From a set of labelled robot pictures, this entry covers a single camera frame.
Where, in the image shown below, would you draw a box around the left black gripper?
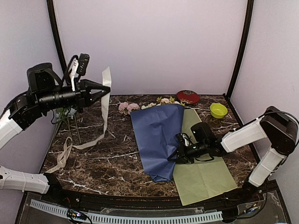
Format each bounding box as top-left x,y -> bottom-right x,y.
37,78 -> 110,112

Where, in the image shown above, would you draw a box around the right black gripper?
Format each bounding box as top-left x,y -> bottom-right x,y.
168,140 -> 208,163

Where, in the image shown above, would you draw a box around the pink rose stem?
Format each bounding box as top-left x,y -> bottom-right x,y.
118,102 -> 140,115

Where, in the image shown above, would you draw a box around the light blue wrapping paper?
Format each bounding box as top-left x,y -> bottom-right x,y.
130,104 -> 185,182

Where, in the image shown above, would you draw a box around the cream ribbon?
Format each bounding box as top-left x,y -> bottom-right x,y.
44,66 -> 112,174

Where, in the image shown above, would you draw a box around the cream rose stem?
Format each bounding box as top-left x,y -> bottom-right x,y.
156,97 -> 185,106

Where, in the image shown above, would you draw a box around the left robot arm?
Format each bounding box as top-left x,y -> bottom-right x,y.
0,59 -> 112,203

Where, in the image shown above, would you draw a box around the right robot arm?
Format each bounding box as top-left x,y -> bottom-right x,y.
168,106 -> 299,203

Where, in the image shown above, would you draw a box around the yellow-green wrapping paper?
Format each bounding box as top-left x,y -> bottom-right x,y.
173,109 -> 237,206

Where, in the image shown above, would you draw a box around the remaining white rose stems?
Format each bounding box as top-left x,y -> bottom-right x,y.
55,107 -> 82,143

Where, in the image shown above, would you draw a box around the lime green bowl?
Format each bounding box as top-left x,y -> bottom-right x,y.
210,103 -> 228,119

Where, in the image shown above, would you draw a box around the red decorated round plate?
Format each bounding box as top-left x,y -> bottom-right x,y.
176,90 -> 200,105

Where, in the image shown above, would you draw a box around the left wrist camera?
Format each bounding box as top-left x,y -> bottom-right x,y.
63,53 -> 91,91

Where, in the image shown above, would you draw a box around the white slotted cable duct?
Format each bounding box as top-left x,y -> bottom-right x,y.
30,199 -> 223,224

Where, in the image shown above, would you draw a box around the left black frame post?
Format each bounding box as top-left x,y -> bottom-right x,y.
46,0 -> 67,74

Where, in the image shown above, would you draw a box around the black frame post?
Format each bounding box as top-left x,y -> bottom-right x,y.
46,0 -> 67,74
226,0 -> 254,100

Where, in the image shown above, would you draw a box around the right black frame post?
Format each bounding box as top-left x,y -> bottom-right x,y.
226,0 -> 254,100

